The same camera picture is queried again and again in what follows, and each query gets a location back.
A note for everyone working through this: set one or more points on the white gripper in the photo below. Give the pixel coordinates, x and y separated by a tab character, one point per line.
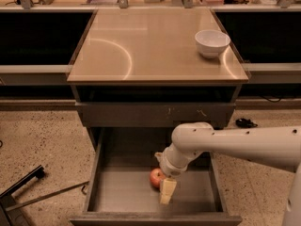
171	169

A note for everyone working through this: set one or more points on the red apple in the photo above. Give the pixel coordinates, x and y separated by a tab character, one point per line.
156	177

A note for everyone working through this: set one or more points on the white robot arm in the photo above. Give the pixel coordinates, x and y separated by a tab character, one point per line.
278	147

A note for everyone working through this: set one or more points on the open grey middle drawer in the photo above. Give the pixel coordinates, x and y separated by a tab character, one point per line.
120	191

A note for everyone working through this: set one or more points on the grey drawer cabinet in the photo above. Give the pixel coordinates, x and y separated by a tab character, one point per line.
149	55

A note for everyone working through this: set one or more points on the thin metal rod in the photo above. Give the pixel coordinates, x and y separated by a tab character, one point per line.
44	197

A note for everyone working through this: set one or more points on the black object on floor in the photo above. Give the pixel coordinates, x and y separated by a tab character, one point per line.
244	123

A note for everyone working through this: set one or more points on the white ceramic bowl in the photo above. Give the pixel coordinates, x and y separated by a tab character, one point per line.
211	43

